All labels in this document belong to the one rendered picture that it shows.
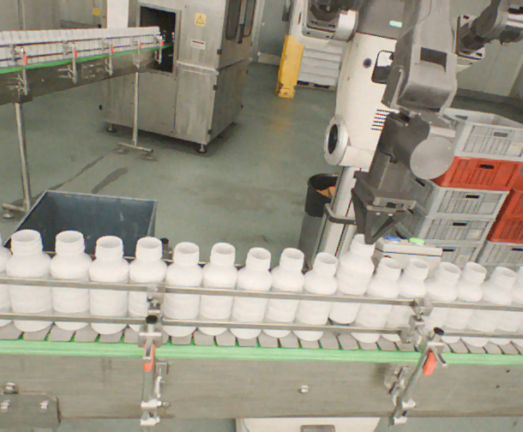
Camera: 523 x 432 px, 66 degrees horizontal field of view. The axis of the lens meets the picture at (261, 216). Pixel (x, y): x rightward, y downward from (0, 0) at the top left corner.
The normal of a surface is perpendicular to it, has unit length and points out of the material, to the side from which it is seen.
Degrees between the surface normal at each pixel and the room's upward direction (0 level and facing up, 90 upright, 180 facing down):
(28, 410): 90
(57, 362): 90
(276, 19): 90
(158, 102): 90
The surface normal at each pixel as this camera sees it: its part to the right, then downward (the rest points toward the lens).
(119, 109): -0.18, 0.44
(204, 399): 0.13, 0.48
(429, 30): 0.19, -0.04
